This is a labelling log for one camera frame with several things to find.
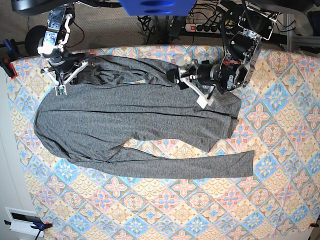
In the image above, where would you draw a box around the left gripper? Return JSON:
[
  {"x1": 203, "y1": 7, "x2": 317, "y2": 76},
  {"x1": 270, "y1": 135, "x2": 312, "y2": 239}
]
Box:
[{"x1": 166, "y1": 60, "x2": 221, "y2": 109}]

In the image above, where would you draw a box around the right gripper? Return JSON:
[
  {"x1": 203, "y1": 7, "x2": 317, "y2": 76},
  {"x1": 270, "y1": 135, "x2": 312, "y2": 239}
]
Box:
[{"x1": 40, "y1": 52, "x2": 96, "y2": 96}]

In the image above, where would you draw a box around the grey t-shirt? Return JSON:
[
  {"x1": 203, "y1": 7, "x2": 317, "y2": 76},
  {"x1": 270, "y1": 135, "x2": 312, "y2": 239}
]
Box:
[{"x1": 33, "y1": 55, "x2": 255, "y2": 180}]

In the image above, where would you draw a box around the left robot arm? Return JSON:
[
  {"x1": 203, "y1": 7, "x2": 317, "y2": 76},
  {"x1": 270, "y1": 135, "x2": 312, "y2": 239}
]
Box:
[{"x1": 166, "y1": 2, "x2": 279, "y2": 109}]

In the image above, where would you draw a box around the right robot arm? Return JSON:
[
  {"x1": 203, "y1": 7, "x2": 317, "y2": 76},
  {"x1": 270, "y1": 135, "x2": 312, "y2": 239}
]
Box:
[{"x1": 37, "y1": 3, "x2": 95, "y2": 96}]

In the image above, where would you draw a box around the black round stool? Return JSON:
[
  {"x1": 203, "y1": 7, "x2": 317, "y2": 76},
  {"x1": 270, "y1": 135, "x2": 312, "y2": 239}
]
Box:
[{"x1": 24, "y1": 25, "x2": 47, "y2": 56}]

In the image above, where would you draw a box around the red black clamp left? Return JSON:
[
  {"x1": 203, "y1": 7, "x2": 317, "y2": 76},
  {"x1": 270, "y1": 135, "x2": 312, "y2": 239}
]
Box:
[{"x1": 0, "y1": 39, "x2": 20, "y2": 79}]

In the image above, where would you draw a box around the white power strip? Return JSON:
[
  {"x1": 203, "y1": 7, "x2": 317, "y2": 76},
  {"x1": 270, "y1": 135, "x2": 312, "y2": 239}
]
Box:
[{"x1": 184, "y1": 23, "x2": 221, "y2": 34}]

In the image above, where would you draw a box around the patterned tablecloth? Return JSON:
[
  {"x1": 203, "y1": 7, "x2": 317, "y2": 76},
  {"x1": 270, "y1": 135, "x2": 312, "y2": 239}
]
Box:
[{"x1": 6, "y1": 50, "x2": 320, "y2": 240}]

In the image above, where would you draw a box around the blue clamp bottom left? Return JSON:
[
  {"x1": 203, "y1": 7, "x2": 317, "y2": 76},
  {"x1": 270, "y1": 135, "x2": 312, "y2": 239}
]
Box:
[{"x1": 4, "y1": 220, "x2": 53, "y2": 233}]

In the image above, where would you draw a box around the clamp bottom right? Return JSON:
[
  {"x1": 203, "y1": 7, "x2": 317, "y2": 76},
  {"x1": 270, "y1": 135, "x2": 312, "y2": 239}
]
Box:
[{"x1": 309, "y1": 222, "x2": 320, "y2": 228}]

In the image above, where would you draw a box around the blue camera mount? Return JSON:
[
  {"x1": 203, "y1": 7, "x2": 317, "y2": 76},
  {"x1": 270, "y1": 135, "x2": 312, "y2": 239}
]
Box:
[{"x1": 118, "y1": 0, "x2": 197, "y2": 17}]

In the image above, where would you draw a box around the white wall outlet box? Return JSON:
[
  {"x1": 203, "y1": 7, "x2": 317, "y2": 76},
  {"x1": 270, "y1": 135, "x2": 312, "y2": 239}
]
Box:
[{"x1": 5, "y1": 207, "x2": 42, "y2": 240}]

